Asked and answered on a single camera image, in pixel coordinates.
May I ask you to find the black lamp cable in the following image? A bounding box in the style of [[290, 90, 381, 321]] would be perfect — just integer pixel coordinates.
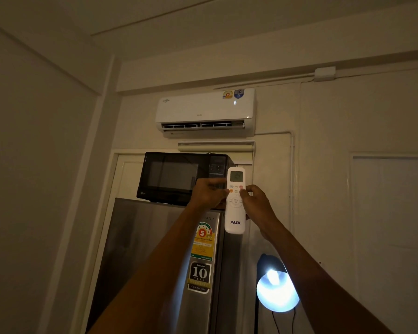
[[272, 308, 297, 334]]

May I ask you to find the white fluorescent light fixture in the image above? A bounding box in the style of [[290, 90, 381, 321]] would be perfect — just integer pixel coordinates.
[[178, 141, 255, 153]]

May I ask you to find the person's left hand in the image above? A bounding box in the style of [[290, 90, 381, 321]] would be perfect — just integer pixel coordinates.
[[188, 177, 230, 210]]

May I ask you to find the black microwave oven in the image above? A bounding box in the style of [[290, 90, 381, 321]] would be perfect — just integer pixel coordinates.
[[137, 152, 235, 207]]

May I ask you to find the lit black lamp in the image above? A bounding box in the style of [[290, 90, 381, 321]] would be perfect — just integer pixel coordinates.
[[254, 253, 300, 334]]

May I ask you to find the person's right hand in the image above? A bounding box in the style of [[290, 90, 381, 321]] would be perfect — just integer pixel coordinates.
[[239, 184, 278, 236]]

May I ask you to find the white wall air conditioner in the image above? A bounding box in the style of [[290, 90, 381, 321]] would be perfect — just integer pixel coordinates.
[[155, 88, 257, 139]]

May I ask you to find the black warranty sticker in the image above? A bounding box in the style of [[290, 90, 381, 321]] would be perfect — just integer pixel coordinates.
[[187, 261, 212, 295]]

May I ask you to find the green and orange energy sticker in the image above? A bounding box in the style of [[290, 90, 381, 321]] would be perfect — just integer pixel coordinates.
[[191, 222, 215, 261]]

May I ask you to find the person's right forearm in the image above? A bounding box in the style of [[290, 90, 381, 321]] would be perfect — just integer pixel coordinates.
[[261, 219, 395, 334]]

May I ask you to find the silver refrigerator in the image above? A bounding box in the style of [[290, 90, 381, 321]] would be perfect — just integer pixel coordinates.
[[85, 198, 244, 334]]

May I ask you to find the white junction box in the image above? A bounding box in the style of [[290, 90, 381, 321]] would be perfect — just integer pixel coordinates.
[[314, 67, 336, 82]]

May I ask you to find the white remote control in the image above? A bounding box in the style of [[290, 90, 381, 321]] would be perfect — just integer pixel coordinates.
[[224, 166, 247, 235]]

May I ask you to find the person's left forearm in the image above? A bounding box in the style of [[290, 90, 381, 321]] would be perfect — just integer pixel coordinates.
[[87, 202, 211, 334]]

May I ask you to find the white door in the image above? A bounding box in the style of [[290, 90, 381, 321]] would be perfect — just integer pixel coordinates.
[[350, 153, 418, 334]]

